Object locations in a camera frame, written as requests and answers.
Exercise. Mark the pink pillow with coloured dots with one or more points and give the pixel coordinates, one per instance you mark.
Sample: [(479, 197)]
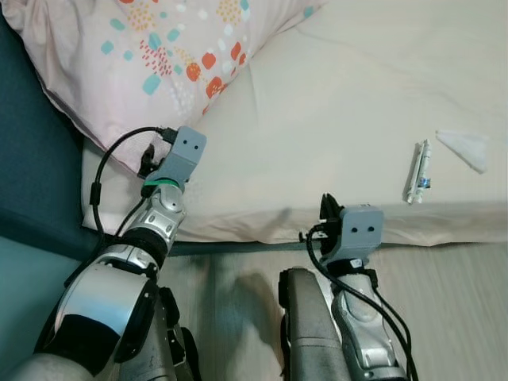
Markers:
[(119, 63)]

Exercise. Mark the white paper tissue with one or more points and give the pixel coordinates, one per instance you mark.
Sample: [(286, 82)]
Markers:
[(468, 147)]

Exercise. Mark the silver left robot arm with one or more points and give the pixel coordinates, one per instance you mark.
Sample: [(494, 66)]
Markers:
[(103, 302)]

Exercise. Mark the grey right robot leg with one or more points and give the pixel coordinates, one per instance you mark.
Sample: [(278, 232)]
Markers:
[(305, 325)]

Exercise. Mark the grey robot leg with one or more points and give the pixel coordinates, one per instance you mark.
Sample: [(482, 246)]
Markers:
[(305, 325), (171, 341)]

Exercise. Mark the mattress with cream sheet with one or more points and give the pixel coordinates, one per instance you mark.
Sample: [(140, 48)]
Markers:
[(333, 103)]

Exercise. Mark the grey left robot leg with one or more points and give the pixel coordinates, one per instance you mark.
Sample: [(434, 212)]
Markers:
[(171, 341)]

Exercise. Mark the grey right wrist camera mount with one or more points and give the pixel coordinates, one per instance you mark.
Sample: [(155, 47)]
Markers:
[(361, 230)]

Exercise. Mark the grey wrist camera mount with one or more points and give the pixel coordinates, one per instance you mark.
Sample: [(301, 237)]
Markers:
[(361, 230), (184, 155)]

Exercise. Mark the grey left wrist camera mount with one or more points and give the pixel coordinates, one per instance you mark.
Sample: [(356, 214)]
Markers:
[(184, 155)]

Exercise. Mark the teal upholstered bed frame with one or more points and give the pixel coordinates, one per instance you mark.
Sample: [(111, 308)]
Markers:
[(32, 159)]

